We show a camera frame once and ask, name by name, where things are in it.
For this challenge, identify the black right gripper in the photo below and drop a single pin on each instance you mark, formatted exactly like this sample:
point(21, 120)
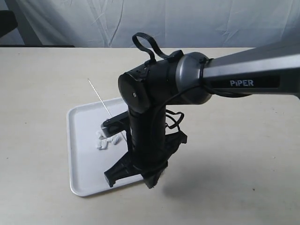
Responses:
point(149, 156)

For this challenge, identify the white foam piece top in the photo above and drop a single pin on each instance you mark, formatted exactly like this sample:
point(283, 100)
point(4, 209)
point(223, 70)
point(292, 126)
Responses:
point(102, 144)

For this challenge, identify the white foam piece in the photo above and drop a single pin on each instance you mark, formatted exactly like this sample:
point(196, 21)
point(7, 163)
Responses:
point(102, 144)
point(100, 135)
point(114, 139)

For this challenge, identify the thin metal skewer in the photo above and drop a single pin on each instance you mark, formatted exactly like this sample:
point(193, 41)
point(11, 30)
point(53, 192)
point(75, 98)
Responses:
point(96, 92)

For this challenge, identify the white foam piece bottom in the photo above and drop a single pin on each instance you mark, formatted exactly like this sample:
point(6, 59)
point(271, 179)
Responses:
point(114, 139)

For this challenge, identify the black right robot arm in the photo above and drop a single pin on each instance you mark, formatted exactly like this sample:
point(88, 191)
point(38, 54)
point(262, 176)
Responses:
point(189, 79)

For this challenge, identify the white rectangular plastic tray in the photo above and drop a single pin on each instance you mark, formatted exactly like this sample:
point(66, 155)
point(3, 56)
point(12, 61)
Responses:
point(87, 163)

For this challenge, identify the blue-grey backdrop curtain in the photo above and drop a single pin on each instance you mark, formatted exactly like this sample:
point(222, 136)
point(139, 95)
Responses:
point(173, 23)

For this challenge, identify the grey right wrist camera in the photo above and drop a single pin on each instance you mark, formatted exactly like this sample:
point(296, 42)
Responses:
point(116, 124)

